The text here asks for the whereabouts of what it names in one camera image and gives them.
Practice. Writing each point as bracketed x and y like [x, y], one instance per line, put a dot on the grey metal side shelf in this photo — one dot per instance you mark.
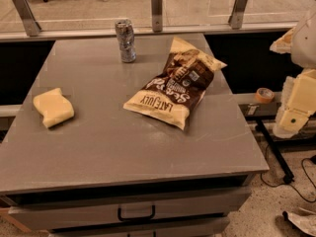
[258, 113]

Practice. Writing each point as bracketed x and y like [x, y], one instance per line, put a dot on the left metal railing bracket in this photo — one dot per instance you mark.
[32, 28]

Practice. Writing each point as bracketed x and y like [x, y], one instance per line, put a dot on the grey lower drawer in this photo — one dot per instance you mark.
[199, 227]

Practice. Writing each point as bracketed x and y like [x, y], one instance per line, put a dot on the silver drink can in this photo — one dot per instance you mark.
[125, 36]

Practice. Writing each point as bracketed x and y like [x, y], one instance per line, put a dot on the crumpled white paper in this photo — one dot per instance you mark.
[306, 223]

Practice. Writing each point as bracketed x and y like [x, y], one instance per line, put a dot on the metal railing bracket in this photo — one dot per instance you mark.
[157, 18]
[32, 28]
[236, 18]

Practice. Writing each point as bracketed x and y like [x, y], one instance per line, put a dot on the right metal railing bracket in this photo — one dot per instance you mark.
[236, 18]

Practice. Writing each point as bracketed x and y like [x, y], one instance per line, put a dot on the orange tape roll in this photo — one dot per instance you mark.
[264, 95]

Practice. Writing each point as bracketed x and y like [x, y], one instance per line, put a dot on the middle metal railing bracket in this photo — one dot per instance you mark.
[157, 18]

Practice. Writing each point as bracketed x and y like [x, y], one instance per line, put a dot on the black drawer handle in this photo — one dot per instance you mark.
[136, 213]

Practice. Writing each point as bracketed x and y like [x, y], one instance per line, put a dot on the yellow sponge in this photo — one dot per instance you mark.
[53, 107]

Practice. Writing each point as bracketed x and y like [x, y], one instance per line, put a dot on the grey upper drawer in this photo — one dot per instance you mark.
[112, 210]

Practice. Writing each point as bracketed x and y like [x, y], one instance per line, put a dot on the brown chip bag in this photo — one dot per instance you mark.
[174, 94]

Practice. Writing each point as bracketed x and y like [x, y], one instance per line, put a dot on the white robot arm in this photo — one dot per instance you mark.
[298, 95]

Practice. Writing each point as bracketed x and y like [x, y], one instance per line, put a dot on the black metal stand leg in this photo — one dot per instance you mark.
[288, 175]

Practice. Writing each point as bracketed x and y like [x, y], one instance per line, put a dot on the grey drawer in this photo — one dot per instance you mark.
[112, 210]
[199, 227]

